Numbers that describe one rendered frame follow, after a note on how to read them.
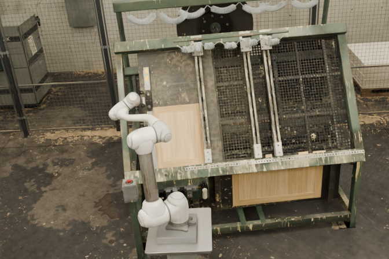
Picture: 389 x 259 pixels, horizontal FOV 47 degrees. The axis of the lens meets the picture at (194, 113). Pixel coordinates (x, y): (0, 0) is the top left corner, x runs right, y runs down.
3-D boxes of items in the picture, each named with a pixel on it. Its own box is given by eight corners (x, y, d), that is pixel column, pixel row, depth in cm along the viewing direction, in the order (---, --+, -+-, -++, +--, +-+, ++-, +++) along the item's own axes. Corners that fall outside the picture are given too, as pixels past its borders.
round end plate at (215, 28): (179, 68, 471) (173, -8, 435) (179, 66, 476) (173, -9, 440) (254, 61, 474) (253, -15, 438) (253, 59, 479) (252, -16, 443)
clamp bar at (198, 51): (202, 163, 407) (204, 162, 383) (190, 39, 425) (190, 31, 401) (213, 162, 407) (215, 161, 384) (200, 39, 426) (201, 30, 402)
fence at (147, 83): (151, 169, 405) (151, 169, 401) (143, 68, 420) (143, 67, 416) (157, 168, 405) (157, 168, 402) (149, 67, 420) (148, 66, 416)
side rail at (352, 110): (350, 150, 419) (355, 148, 408) (333, 38, 436) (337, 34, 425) (359, 148, 419) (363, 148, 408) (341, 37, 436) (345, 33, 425)
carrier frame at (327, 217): (136, 251, 436) (125, 181, 399) (140, 172, 560) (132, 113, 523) (355, 227, 446) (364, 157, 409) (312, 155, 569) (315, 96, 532)
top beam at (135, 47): (115, 55, 421) (113, 52, 411) (114, 45, 422) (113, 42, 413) (344, 35, 430) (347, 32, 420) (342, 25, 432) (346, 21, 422)
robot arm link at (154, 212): (172, 225, 332) (145, 235, 323) (163, 217, 346) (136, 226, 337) (157, 127, 313) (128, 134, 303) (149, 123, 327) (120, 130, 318)
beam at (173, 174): (126, 185, 408) (124, 185, 397) (125, 171, 410) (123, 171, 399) (361, 161, 417) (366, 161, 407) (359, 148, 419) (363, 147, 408)
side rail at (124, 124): (125, 171, 410) (124, 171, 399) (116, 57, 427) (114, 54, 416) (132, 171, 410) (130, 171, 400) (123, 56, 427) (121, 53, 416)
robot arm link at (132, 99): (135, 91, 374) (123, 101, 372) (133, 87, 358) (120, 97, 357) (143, 101, 372) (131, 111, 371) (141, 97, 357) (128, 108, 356)
